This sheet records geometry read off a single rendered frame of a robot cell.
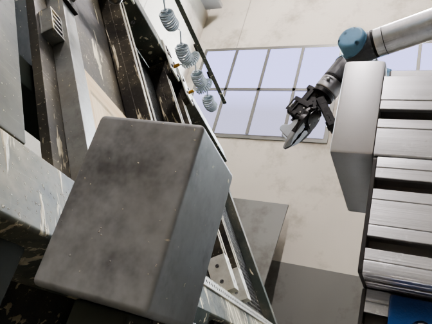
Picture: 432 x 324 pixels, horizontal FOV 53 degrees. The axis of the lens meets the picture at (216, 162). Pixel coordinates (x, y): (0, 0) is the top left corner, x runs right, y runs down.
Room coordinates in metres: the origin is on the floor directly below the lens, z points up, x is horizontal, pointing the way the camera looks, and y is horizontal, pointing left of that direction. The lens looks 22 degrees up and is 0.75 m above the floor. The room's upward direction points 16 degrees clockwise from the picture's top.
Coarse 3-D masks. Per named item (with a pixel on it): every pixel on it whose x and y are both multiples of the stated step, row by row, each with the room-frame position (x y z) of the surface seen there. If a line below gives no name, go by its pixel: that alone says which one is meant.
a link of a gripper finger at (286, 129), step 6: (294, 120) 1.12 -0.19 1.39; (282, 126) 1.14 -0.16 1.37; (288, 126) 1.13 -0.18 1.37; (282, 132) 1.14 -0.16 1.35; (288, 132) 1.13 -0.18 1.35; (294, 132) 1.11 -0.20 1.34; (300, 132) 1.12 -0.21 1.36; (288, 138) 1.12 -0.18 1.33; (294, 138) 1.12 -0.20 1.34; (288, 144) 1.13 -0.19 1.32
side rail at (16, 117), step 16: (0, 0) 0.54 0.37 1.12; (0, 16) 0.53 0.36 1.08; (0, 32) 0.52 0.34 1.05; (16, 32) 0.57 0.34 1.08; (0, 48) 0.52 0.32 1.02; (16, 48) 0.56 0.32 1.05; (0, 64) 0.51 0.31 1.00; (16, 64) 0.55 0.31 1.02; (0, 80) 0.50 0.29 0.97; (16, 80) 0.54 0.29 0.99; (0, 96) 0.49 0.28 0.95; (16, 96) 0.53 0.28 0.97; (0, 112) 0.49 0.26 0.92; (16, 112) 0.52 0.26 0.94; (0, 128) 0.49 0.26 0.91; (16, 128) 0.51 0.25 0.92
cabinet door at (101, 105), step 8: (88, 80) 0.89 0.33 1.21; (88, 88) 0.88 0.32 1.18; (96, 88) 0.93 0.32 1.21; (96, 96) 0.91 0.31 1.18; (104, 96) 0.96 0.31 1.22; (96, 104) 0.91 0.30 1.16; (104, 104) 0.95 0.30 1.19; (112, 104) 1.01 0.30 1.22; (96, 112) 0.89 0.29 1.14; (104, 112) 0.94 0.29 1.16; (112, 112) 0.99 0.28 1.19; (120, 112) 1.05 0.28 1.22; (96, 120) 0.88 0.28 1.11; (96, 128) 0.86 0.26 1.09
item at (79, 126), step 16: (48, 0) 0.83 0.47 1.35; (64, 16) 0.80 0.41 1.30; (64, 32) 0.80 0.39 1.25; (64, 48) 0.79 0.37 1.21; (64, 64) 0.78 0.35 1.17; (80, 64) 0.81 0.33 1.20; (64, 80) 0.77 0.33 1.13; (80, 80) 0.78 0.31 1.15; (64, 96) 0.77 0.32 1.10; (80, 96) 0.76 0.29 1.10; (64, 112) 0.76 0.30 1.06; (80, 112) 0.75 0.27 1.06; (64, 128) 0.75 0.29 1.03; (80, 128) 0.74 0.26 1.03; (80, 144) 0.73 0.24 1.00; (80, 160) 0.73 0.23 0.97
